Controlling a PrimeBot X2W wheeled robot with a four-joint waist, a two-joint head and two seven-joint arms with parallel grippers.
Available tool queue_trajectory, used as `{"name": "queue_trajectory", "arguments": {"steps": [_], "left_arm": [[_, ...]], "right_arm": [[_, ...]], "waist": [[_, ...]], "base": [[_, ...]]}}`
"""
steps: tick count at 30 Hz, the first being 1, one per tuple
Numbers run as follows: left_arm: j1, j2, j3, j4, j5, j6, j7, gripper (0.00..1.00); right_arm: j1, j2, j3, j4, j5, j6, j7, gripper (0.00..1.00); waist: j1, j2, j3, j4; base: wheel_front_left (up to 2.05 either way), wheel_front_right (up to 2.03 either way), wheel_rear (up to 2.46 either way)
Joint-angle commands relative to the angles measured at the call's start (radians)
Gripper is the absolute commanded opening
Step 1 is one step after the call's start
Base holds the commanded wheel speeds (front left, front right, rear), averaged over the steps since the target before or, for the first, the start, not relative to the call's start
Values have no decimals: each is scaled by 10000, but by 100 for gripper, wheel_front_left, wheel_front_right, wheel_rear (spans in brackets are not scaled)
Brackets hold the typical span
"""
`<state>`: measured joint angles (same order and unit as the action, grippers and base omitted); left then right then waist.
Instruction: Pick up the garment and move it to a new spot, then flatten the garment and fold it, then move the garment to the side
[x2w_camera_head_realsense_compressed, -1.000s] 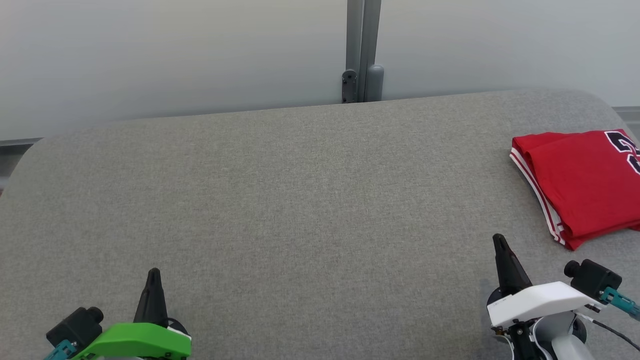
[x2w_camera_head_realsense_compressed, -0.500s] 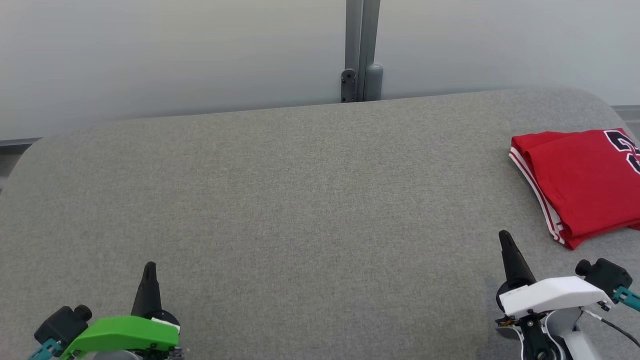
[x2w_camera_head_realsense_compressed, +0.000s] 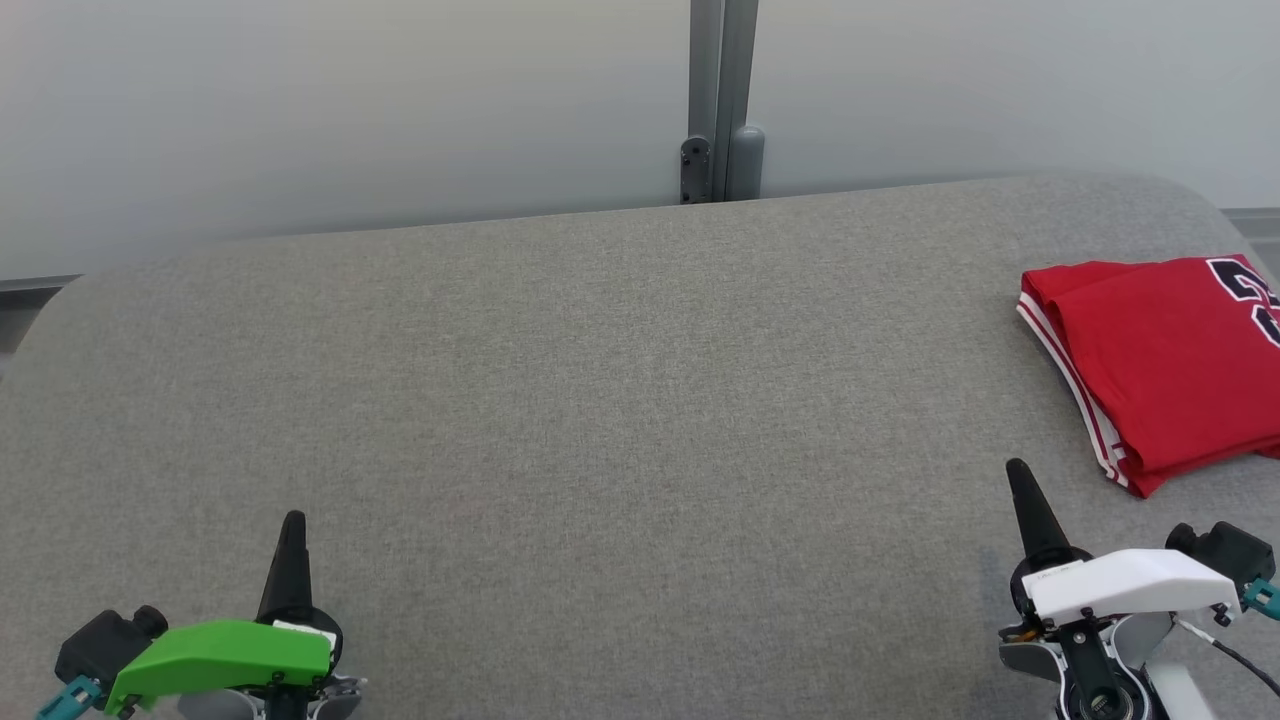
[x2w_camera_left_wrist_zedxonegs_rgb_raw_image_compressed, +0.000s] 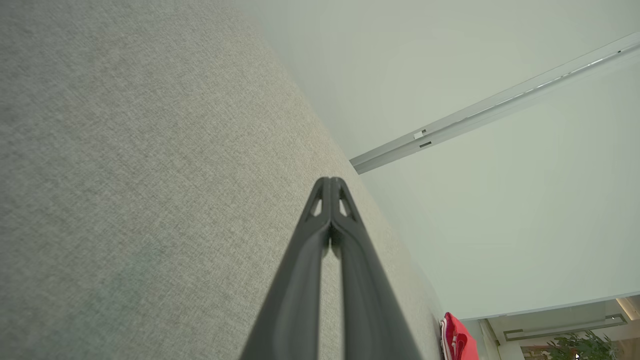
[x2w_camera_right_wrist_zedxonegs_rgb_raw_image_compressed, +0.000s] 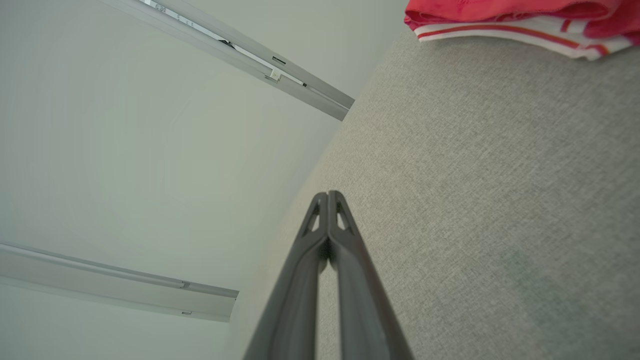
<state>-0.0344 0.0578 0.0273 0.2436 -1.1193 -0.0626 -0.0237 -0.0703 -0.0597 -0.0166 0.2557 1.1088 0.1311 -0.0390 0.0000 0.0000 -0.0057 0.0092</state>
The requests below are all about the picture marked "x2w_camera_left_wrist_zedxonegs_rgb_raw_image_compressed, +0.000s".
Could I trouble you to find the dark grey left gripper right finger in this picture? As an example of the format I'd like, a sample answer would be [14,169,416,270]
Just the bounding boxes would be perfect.
[330,177,424,360]

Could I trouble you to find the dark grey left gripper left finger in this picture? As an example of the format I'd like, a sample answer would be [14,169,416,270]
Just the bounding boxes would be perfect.
[240,177,331,360]

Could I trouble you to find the red Bulls basketball shorts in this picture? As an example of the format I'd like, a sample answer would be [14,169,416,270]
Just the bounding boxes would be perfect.
[439,312,481,360]

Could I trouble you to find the grey fabric sofa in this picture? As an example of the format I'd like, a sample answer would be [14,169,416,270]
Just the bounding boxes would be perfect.
[0,0,447,360]

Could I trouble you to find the green potted plant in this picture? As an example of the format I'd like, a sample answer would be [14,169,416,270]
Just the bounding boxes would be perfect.
[546,330,624,360]

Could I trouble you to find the grey metal partition post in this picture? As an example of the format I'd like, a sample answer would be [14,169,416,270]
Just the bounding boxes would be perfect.
[349,32,640,175]

